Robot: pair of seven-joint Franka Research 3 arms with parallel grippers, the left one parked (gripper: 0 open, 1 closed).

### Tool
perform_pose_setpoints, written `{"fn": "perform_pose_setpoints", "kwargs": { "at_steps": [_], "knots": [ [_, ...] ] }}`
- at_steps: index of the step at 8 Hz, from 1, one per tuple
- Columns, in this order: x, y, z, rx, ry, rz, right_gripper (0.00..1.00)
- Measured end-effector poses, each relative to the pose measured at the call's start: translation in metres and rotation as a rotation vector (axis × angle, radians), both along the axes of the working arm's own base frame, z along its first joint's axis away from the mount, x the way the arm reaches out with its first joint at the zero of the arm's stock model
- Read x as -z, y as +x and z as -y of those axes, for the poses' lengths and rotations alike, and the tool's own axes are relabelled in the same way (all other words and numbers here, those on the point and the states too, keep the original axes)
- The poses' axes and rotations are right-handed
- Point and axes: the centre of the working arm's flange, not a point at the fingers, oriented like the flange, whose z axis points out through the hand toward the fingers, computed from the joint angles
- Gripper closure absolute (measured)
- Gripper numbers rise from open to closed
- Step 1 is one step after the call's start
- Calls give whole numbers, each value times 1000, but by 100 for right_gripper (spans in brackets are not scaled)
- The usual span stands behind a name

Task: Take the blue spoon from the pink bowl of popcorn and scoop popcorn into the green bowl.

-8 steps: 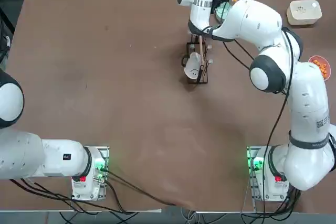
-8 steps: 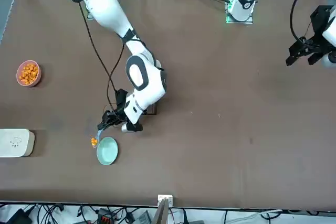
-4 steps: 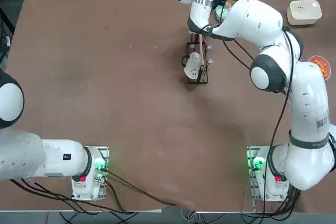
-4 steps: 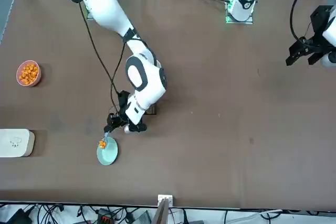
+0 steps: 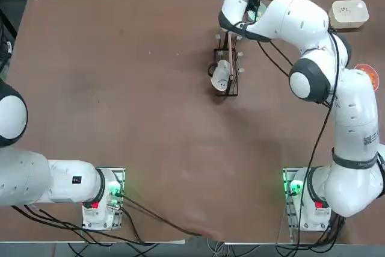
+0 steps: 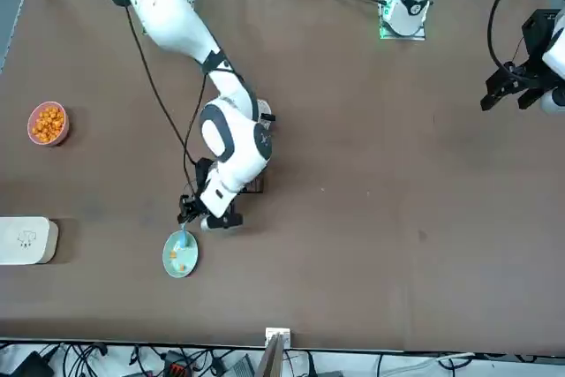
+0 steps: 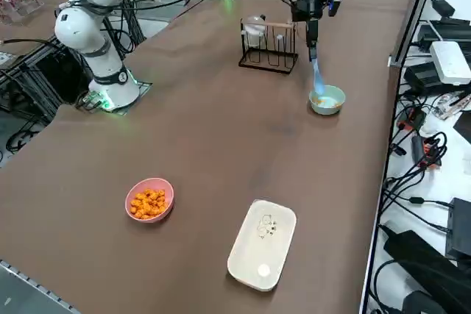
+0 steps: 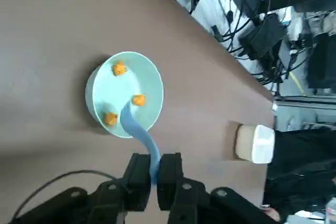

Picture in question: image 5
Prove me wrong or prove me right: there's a green bowl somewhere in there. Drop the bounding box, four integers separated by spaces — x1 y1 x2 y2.
246 1 268 25

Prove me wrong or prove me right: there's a pink bowl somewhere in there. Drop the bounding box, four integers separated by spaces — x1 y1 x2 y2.
353 63 379 91

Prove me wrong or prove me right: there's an orange popcorn pile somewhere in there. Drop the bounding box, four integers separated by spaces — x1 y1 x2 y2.
359 67 378 89

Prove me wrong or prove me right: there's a white mug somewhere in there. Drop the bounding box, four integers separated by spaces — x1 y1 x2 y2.
208 60 235 93

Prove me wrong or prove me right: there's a beige rectangular lidded box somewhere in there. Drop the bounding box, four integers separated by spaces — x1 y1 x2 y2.
328 0 370 31

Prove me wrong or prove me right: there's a black wire cup rack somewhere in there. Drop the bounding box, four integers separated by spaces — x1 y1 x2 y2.
208 33 245 98

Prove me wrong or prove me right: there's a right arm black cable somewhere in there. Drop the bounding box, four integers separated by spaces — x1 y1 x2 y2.
255 0 347 246

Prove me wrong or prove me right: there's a black base power cable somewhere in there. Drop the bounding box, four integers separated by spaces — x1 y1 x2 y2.
120 195 217 240

